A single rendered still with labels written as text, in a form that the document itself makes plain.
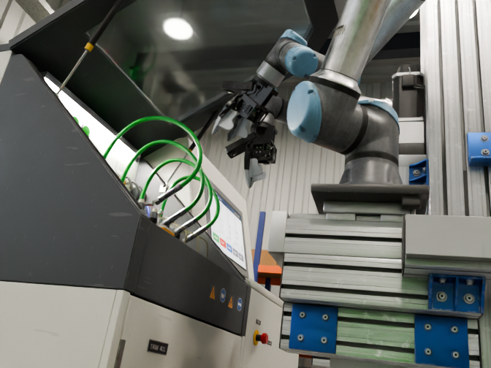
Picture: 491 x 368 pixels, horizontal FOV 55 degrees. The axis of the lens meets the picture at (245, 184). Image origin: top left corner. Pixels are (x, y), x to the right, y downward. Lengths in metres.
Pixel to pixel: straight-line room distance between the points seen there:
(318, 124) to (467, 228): 0.35
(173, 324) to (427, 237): 0.62
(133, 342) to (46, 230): 0.33
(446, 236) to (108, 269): 0.64
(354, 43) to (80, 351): 0.81
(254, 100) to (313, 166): 7.30
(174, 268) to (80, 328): 0.26
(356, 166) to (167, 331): 0.56
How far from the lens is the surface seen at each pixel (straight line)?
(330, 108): 0.99
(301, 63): 1.24
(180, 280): 1.18
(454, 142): 1.27
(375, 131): 1.06
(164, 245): 1.11
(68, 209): 1.15
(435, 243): 0.83
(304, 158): 8.75
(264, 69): 1.36
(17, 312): 1.15
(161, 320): 1.12
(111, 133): 1.80
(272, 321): 1.86
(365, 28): 1.04
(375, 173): 1.01
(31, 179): 1.26
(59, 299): 1.08
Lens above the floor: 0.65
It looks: 23 degrees up
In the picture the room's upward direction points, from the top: 8 degrees clockwise
